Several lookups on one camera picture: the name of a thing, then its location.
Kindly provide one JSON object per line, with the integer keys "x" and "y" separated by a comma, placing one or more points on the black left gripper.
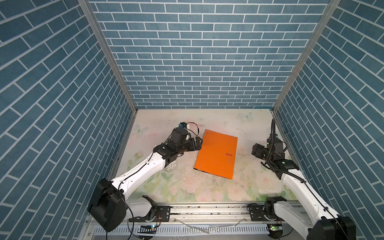
{"x": 198, "y": 144}

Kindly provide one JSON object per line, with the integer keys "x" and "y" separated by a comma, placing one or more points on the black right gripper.
{"x": 259, "y": 148}

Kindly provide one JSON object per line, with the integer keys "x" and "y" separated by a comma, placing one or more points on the orange file folder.
{"x": 218, "y": 154}

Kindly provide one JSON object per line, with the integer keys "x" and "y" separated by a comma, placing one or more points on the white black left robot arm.
{"x": 110, "y": 205}

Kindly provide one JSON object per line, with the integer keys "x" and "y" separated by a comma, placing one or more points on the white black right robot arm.
{"x": 321, "y": 221}

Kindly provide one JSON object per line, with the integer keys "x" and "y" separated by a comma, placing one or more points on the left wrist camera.
{"x": 181, "y": 134}

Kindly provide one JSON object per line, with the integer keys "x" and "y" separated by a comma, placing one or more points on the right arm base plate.
{"x": 260, "y": 213}

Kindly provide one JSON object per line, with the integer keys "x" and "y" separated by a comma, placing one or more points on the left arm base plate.
{"x": 161, "y": 211}

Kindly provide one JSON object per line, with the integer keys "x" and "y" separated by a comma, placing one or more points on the white cable duct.
{"x": 175, "y": 230}

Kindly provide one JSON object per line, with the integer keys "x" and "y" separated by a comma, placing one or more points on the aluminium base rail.
{"x": 194, "y": 214}

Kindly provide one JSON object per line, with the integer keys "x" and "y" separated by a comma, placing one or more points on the aluminium corner post right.
{"x": 318, "y": 30}

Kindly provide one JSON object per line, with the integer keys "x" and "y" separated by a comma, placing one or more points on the aluminium corner post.
{"x": 93, "y": 22}
{"x": 318, "y": 30}

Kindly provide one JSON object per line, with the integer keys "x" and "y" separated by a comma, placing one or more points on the aluminium corner post left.
{"x": 93, "y": 22}

